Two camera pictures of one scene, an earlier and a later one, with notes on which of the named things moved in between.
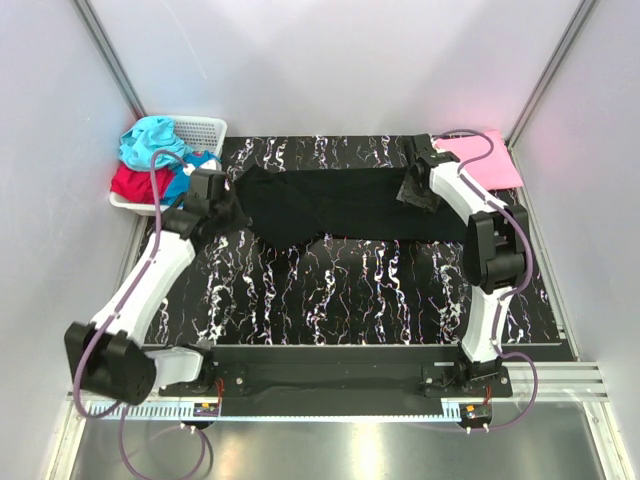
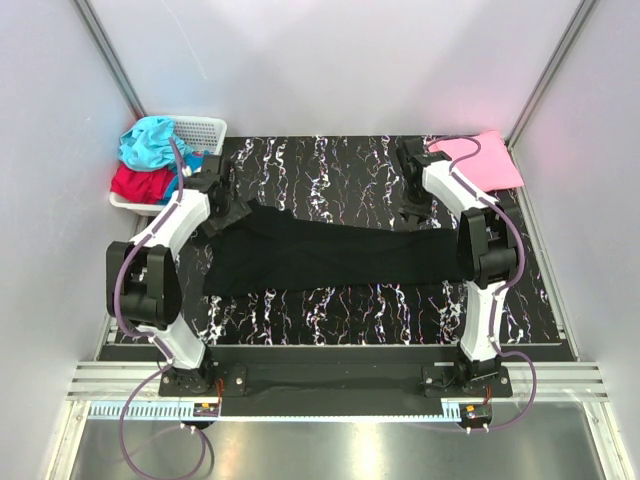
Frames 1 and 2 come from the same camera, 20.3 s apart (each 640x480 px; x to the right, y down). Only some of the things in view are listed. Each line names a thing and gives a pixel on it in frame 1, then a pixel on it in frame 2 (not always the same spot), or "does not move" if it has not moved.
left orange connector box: (206, 409) does not move
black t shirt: (310, 208) -> (267, 248)
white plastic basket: (203, 134) does not move
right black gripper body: (416, 194) does not move
